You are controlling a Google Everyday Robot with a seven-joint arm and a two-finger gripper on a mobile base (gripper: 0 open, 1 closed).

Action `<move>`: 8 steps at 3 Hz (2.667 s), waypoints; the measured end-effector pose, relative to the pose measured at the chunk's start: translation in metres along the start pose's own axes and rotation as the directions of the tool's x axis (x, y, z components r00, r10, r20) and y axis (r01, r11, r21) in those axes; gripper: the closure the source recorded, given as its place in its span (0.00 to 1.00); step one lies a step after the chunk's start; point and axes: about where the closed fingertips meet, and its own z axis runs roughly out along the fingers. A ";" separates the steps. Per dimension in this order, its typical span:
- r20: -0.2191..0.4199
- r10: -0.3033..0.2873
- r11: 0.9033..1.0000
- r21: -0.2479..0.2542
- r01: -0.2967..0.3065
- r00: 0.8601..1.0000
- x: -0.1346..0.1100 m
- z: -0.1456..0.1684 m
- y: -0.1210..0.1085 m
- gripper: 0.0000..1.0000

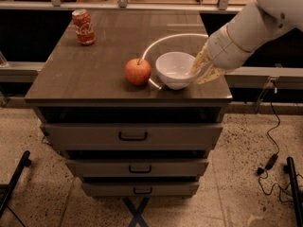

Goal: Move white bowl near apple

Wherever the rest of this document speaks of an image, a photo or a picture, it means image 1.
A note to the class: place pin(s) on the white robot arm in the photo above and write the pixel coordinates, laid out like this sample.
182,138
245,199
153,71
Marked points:
258,23

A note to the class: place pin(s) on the white ceramic bowl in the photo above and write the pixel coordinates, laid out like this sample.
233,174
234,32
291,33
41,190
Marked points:
173,69

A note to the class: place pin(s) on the black stand leg right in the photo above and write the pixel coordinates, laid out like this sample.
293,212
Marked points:
289,168

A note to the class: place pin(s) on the bottom grey drawer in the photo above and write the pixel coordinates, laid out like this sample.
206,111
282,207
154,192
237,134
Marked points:
140,189

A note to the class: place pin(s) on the red apple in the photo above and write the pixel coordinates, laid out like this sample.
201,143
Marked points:
138,71

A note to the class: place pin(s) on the middle grey drawer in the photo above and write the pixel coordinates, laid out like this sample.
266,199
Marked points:
138,167

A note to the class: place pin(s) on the grey drawer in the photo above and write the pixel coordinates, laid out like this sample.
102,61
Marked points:
161,136
138,167
140,189

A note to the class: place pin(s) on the red coca-cola can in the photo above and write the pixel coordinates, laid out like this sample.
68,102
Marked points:
83,26

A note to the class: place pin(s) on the top grey drawer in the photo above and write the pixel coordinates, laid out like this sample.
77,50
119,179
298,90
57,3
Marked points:
161,136

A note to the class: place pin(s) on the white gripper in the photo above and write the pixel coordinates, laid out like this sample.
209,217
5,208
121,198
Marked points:
223,52

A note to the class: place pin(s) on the black stand leg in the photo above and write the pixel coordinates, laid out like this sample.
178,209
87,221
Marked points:
7,189
289,168

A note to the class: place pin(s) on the grey drawer cabinet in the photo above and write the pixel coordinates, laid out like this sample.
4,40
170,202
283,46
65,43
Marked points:
87,84

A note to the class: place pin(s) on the black stand leg left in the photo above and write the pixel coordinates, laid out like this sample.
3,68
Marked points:
7,189

